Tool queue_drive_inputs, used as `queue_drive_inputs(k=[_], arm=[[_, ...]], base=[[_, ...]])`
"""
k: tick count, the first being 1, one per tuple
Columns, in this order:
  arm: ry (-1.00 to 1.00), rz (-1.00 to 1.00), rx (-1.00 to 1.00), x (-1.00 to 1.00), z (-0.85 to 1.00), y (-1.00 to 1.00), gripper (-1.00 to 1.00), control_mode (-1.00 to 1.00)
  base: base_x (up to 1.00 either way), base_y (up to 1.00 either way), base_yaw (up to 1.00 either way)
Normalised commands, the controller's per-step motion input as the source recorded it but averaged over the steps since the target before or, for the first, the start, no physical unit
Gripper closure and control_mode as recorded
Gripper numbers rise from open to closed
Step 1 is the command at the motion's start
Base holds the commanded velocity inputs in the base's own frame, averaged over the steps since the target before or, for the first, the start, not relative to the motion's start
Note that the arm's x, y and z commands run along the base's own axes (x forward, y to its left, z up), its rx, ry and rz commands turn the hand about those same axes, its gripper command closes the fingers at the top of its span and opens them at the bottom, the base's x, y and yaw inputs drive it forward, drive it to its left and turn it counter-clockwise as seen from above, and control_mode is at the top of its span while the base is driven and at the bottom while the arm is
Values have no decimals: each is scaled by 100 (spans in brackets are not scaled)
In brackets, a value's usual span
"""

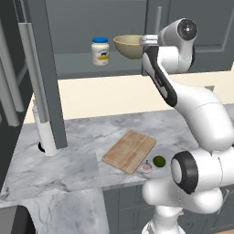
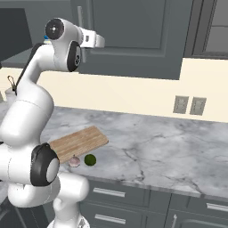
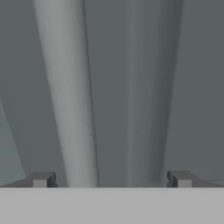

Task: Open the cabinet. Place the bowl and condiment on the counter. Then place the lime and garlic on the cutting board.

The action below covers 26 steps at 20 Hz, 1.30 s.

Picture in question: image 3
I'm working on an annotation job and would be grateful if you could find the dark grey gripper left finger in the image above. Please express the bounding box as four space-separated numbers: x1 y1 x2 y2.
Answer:
0 171 59 188

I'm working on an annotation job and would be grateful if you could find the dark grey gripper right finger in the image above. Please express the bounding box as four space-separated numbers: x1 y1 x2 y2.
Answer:
166 170 224 188

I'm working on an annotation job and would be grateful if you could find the grey cabinet door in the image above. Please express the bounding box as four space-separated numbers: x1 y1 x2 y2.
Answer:
0 99 27 186
0 0 224 188

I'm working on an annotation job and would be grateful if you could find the pale grey cabinet door handle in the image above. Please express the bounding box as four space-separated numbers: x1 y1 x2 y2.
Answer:
31 0 101 188

